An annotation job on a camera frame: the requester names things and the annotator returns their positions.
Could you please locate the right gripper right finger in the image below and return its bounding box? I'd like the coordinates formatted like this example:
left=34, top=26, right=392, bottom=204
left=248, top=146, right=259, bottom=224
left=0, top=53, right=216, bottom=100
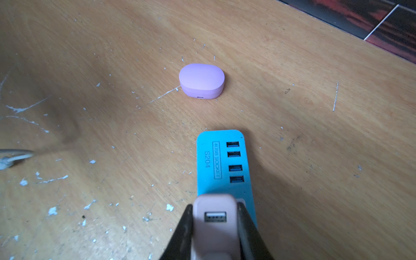
left=237, top=202, right=274, bottom=260

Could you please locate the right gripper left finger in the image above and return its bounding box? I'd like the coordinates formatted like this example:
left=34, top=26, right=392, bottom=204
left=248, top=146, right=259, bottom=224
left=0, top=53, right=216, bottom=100
left=160, top=204, right=193, bottom=260

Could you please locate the pink USB charger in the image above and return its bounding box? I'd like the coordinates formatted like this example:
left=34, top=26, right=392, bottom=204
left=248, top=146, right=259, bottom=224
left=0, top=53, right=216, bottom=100
left=191, top=194, right=241, bottom=260

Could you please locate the white USB cable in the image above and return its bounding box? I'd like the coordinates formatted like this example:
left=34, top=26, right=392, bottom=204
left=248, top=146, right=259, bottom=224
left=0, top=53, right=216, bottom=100
left=0, top=148, right=35, bottom=170

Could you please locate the teal power strip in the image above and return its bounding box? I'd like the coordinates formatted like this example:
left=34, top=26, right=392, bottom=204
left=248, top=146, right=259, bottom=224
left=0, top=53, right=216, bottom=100
left=196, top=130, right=257, bottom=225

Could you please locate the pink earbud case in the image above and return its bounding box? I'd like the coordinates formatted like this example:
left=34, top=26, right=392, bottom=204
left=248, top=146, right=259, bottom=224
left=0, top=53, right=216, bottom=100
left=179, top=63, right=225, bottom=99

